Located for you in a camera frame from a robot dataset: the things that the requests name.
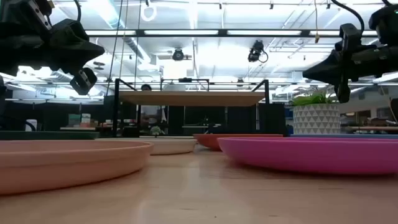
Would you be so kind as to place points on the small potted plant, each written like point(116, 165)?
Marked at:
point(155, 130)

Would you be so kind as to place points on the green leafy plant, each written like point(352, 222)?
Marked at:
point(311, 99)

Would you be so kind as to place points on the peach plate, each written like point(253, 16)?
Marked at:
point(62, 165)

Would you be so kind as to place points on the black ceiling spotlight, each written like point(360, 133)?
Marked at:
point(255, 51)
point(178, 55)

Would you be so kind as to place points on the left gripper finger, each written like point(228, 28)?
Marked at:
point(77, 49)

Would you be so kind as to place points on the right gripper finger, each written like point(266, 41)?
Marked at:
point(326, 70)

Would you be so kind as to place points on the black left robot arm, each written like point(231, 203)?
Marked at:
point(12, 15)

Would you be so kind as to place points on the pink plate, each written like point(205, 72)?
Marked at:
point(311, 155)

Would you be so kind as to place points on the cream plate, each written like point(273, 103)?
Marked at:
point(174, 146)

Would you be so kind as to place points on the white triangle-patterned plant pot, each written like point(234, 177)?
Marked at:
point(315, 119)

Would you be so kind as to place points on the black overhead frame bar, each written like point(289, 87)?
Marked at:
point(217, 32)

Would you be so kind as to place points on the red-orange plate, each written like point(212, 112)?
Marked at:
point(211, 140)

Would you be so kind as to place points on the white container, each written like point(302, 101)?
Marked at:
point(31, 124)

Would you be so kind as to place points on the person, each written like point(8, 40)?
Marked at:
point(149, 115)

